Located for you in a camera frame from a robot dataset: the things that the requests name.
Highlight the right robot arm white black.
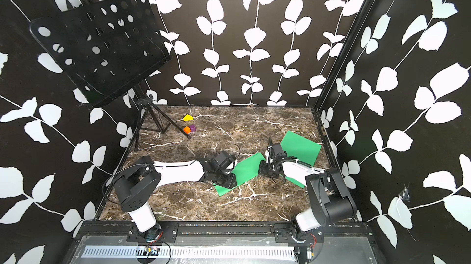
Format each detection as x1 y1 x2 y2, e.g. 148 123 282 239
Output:
258 143 358 233

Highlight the white slotted cable duct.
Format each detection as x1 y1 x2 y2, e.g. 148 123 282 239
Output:
80 246 295 260

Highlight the yellow toy block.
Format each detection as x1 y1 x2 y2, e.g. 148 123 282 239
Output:
183 114 193 122

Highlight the green rectangular paper sheet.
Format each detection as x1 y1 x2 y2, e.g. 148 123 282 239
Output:
231 152 266 186

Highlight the black perforated music stand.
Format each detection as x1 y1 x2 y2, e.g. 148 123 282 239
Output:
29 0 193 162

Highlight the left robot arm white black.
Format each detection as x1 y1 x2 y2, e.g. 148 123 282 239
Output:
111 151 237 243

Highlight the orange toy cube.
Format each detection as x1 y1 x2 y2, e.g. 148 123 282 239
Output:
183 126 191 134

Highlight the black front mounting rail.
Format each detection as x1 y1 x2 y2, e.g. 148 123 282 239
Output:
77 221 375 244

